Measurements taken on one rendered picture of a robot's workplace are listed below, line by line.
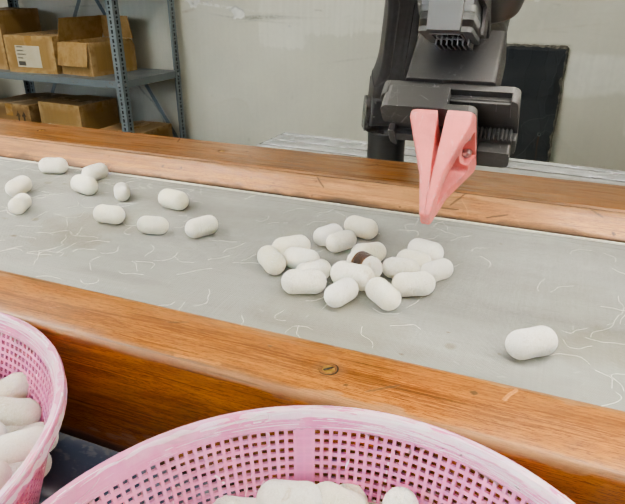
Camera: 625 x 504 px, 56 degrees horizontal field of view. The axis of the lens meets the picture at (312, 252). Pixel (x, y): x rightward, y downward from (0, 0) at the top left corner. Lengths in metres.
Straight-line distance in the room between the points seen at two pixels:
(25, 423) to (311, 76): 2.53
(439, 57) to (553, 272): 0.21
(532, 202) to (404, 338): 0.27
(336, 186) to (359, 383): 0.38
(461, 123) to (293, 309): 0.19
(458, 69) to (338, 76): 2.30
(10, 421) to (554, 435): 0.30
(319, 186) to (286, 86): 2.21
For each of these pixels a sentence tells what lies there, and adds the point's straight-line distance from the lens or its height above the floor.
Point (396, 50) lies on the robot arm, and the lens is 0.89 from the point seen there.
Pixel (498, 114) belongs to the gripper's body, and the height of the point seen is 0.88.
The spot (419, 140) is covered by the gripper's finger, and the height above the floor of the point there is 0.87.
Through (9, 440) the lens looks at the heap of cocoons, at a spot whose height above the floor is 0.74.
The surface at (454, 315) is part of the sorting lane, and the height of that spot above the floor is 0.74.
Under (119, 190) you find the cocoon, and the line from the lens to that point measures 0.70.
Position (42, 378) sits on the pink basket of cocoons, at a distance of 0.40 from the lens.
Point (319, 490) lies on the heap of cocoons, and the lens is 0.31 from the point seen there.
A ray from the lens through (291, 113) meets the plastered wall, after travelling 2.89.
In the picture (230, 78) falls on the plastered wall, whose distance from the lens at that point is 3.04.
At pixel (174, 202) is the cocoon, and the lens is 0.66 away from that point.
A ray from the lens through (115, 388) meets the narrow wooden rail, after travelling 0.41.
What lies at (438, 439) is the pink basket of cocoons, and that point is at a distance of 0.31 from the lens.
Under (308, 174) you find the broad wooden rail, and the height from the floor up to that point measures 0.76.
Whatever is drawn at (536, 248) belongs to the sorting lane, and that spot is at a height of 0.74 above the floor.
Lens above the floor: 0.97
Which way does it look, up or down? 25 degrees down
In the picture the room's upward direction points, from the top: straight up
